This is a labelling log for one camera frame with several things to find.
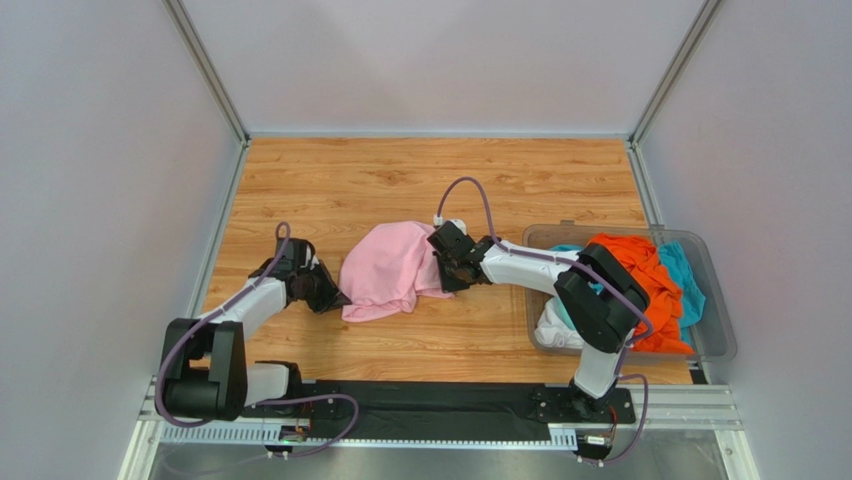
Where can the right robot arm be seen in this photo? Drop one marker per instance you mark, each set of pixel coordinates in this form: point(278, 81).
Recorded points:
point(604, 301)

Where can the mint green t shirt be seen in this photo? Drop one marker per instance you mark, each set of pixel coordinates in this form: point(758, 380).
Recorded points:
point(561, 313)

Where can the pink t shirt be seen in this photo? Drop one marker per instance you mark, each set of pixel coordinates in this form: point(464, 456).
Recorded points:
point(388, 270)

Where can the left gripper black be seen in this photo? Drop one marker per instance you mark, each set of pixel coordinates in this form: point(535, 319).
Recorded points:
point(332, 296)

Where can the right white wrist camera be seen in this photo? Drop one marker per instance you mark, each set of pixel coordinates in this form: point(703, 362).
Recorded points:
point(439, 221)

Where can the white t shirt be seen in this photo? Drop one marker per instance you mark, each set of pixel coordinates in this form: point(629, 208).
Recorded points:
point(550, 332)

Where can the aluminium frame rail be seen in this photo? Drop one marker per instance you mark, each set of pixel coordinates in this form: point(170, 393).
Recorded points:
point(681, 432)

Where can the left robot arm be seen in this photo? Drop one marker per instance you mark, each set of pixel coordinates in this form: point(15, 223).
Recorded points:
point(204, 374)

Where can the orange t shirt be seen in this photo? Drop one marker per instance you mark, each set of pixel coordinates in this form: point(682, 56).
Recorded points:
point(639, 256)

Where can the clear plastic bin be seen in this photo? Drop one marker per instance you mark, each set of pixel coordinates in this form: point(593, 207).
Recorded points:
point(712, 336)

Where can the teal t shirt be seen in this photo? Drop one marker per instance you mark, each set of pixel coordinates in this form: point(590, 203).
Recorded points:
point(673, 257)

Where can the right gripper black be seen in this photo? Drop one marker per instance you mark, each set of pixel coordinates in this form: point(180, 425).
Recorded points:
point(450, 267)

